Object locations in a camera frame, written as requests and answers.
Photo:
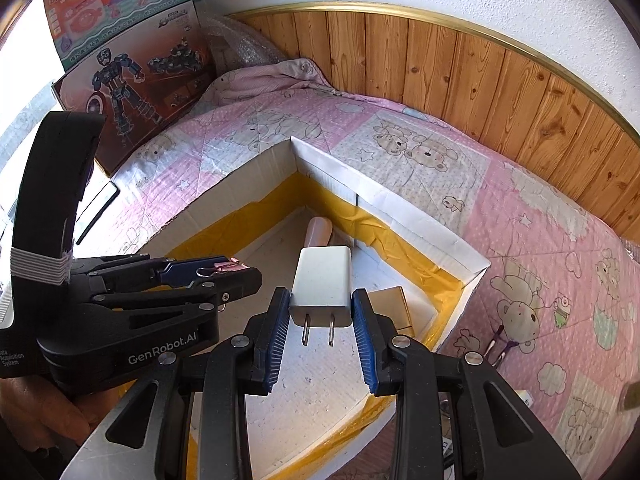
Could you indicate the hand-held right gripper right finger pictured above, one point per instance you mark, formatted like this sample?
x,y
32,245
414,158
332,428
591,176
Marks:
x,y
365,345

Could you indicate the gold cube box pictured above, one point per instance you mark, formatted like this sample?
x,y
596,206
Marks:
x,y
392,310

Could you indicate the colourful toy box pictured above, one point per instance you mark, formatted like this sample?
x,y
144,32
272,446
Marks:
x,y
125,0

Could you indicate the pink binder clip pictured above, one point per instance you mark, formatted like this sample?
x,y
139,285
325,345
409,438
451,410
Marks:
x,y
225,265
492,344

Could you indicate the person's left hand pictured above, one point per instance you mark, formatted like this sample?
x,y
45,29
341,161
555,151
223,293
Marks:
x,y
50,410

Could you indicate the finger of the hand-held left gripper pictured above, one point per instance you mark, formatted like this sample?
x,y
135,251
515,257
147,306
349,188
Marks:
x,y
235,285
185,272

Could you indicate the wooden headboard panel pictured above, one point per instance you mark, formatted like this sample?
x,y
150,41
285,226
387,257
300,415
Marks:
x,y
425,60

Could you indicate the red and white staple box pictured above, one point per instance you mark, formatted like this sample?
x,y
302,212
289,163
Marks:
x,y
525,397

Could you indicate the white charger plug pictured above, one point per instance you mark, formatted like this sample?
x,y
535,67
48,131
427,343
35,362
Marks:
x,y
322,285

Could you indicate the bubble wrap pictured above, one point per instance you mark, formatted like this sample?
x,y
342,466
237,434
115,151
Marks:
x,y
240,45

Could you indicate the white cardboard box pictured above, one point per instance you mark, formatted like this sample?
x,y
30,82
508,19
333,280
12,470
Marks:
x,y
320,410

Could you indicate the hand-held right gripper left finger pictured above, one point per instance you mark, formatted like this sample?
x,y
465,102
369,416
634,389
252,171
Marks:
x,y
277,340

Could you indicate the dark red robot toy box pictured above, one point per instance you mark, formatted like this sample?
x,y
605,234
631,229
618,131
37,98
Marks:
x,y
150,85

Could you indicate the pink printed blanket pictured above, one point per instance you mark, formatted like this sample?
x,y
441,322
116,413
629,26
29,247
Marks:
x,y
525,240

